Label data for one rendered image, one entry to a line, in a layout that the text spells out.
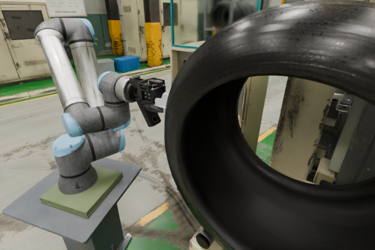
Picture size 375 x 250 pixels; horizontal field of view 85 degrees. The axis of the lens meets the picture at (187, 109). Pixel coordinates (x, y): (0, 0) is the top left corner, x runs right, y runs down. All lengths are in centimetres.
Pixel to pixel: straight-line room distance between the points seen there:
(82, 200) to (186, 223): 88
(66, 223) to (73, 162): 27
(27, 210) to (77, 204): 26
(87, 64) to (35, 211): 76
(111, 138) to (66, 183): 31
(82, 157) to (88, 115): 40
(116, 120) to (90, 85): 39
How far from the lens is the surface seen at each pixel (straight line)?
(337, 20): 32
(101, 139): 117
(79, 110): 82
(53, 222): 124
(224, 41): 36
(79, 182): 124
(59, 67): 98
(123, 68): 584
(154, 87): 64
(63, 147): 114
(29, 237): 209
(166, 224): 182
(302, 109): 73
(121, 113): 82
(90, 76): 118
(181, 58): 142
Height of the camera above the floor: 148
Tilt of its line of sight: 25 degrees down
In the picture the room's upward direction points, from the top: straight up
